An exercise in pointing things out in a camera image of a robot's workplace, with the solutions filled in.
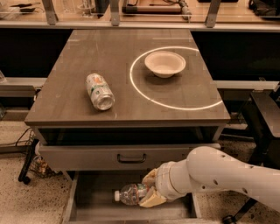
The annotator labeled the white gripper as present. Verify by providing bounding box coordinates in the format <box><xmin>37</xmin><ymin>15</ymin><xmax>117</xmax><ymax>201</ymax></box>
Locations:
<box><xmin>139</xmin><ymin>159</ymin><xmax>193</xmax><ymax>208</ymax></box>

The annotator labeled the clear plastic water bottle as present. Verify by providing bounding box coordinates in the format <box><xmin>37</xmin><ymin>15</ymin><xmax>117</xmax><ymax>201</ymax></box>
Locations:
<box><xmin>114</xmin><ymin>184</ymin><xmax>149</xmax><ymax>206</ymax></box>

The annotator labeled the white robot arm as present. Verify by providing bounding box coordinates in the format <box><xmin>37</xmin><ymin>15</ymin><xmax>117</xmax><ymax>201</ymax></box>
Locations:
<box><xmin>139</xmin><ymin>146</ymin><xmax>280</xmax><ymax>211</ymax></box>

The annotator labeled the open grey middle drawer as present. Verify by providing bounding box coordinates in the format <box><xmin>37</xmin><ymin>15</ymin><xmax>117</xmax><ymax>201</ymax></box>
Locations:
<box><xmin>61</xmin><ymin>170</ymin><xmax>217</xmax><ymax>224</ymax></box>

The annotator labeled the grey drawer cabinet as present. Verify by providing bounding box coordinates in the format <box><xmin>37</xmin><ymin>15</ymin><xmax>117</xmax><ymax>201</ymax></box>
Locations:
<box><xmin>24</xmin><ymin>28</ymin><xmax>232</xmax><ymax>182</ymax></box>

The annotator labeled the grey top drawer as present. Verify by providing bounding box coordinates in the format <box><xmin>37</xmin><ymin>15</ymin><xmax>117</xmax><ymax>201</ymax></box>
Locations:
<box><xmin>38</xmin><ymin>142</ymin><xmax>221</xmax><ymax>172</ymax></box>

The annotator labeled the green white soda can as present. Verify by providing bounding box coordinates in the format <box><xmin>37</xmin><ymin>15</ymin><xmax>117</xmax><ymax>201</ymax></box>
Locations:
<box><xmin>86</xmin><ymin>73</ymin><xmax>115</xmax><ymax>111</ymax></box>

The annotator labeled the black wheeled cart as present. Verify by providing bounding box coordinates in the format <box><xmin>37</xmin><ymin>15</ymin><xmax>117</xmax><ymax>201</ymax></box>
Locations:
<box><xmin>18</xmin><ymin>139</ymin><xmax>60</xmax><ymax>185</ymax></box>

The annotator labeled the white paper bowl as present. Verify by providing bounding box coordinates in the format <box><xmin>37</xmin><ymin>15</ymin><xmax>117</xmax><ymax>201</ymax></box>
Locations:
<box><xmin>144</xmin><ymin>51</ymin><xmax>186</xmax><ymax>78</ymax></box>

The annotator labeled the black office chair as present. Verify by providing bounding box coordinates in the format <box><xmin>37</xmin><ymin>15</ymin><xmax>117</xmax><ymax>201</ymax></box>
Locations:
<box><xmin>221</xmin><ymin>84</ymin><xmax>280</xmax><ymax>224</ymax></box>

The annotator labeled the black drawer handle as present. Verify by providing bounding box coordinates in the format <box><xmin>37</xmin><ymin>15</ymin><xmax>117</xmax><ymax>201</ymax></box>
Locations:
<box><xmin>116</xmin><ymin>154</ymin><xmax>146</xmax><ymax>164</ymax></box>

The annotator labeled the grey metal shelf rail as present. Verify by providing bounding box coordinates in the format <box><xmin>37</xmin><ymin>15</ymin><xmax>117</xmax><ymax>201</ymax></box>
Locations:
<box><xmin>0</xmin><ymin>0</ymin><xmax>280</xmax><ymax>32</ymax></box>

